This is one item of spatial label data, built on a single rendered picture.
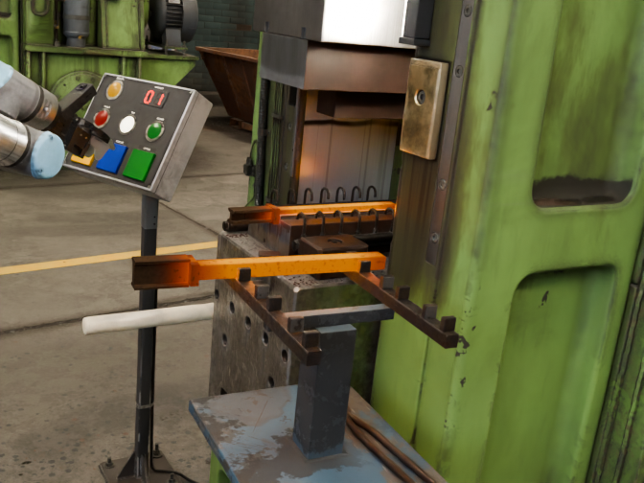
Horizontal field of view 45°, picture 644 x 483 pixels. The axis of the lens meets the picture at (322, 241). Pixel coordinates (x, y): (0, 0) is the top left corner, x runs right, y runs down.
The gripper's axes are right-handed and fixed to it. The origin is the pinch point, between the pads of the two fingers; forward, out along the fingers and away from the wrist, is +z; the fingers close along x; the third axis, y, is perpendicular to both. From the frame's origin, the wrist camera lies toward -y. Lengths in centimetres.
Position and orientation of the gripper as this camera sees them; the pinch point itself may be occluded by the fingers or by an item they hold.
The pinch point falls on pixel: (111, 144)
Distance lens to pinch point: 191.4
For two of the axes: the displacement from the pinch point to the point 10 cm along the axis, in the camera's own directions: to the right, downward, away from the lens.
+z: 4.4, 3.1, 8.4
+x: 8.2, 2.4, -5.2
